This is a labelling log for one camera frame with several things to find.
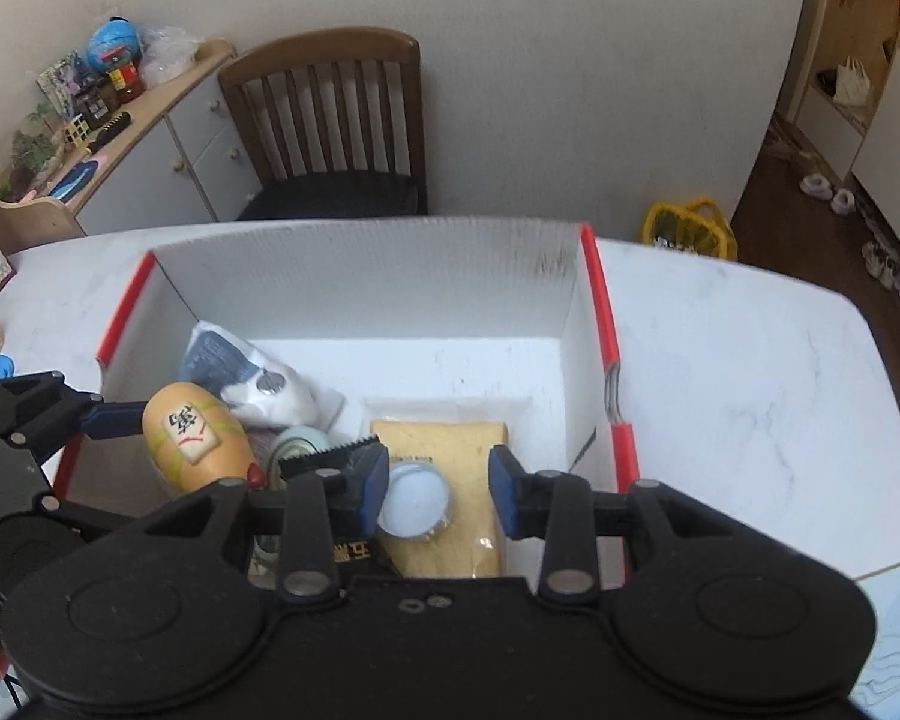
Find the blue globe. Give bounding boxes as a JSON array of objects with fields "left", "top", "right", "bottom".
[{"left": 86, "top": 15, "right": 145, "bottom": 72}]

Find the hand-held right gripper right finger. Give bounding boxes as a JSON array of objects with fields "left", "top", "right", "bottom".
[{"left": 490, "top": 444, "right": 751, "bottom": 602}]

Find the white bottle cap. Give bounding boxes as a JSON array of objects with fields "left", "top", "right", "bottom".
[{"left": 379, "top": 461, "right": 451, "bottom": 539}]

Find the black hairbrush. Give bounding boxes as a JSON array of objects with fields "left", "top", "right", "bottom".
[{"left": 86, "top": 111, "right": 134, "bottom": 155}]

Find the white lower cabinet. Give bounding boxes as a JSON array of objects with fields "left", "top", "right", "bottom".
[{"left": 851, "top": 37, "right": 900, "bottom": 218}]

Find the blue white tissue packet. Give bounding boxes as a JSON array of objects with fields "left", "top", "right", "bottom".
[{"left": 178, "top": 321, "right": 271, "bottom": 391}]

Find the red cardboard box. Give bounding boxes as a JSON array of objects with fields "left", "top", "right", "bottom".
[{"left": 51, "top": 217, "right": 640, "bottom": 586}]

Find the white tote bag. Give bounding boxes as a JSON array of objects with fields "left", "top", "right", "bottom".
[{"left": 832, "top": 56, "right": 871, "bottom": 107}]

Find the yellow squishy toy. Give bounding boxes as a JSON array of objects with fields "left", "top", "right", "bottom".
[{"left": 141, "top": 381, "right": 265, "bottom": 497}]

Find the red lidded jar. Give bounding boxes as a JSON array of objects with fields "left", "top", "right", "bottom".
[{"left": 107, "top": 64, "right": 145, "bottom": 102}]

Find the yellow basket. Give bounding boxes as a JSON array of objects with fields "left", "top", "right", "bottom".
[{"left": 640, "top": 197, "right": 740, "bottom": 262}]

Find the packaged bread slice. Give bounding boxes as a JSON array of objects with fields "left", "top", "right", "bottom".
[{"left": 364, "top": 397, "right": 533, "bottom": 578}]

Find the row of shoes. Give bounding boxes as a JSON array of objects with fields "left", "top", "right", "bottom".
[{"left": 862, "top": 232, "right": 900, "bottom": 346}]

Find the white plush toy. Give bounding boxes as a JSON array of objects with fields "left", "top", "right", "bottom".
[{"left": 221, "top": 361, "right": 346, "bottom": 432}]

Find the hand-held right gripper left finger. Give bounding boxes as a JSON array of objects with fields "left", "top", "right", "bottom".
[{"left": 139, "top": 441, "right": 391, "bottom": 602}]

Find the small potted plant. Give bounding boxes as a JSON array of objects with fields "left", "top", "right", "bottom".
[{"left": 11, "top": 101, "right": 65, "bottom": 192}]

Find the black snack packet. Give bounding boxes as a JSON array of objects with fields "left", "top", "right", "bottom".
[{"left": 330, "top": 532, "right": 391, "bottom": 578}]

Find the light wooden chair back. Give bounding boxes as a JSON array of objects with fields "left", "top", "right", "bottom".
[{"left": 0, "top": 193, "right": 87, "bottom": 256}]

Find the dark wooden slatted chair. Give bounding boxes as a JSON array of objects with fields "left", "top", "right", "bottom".
[{"left": 217, "top": 28, "right": 430, "bottom": 222}]

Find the clear plastic bag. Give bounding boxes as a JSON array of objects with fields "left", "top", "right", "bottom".
[{"left": 139, "top": 26, "right": 197, "bottom": 87}]

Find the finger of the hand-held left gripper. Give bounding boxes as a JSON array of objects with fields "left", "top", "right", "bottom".
[
  {"left": 34, "top": 492, "right": 149, "bottom": 542},
  {"left": 0, "top": 371, "right": 149, "bottom": 458}
]

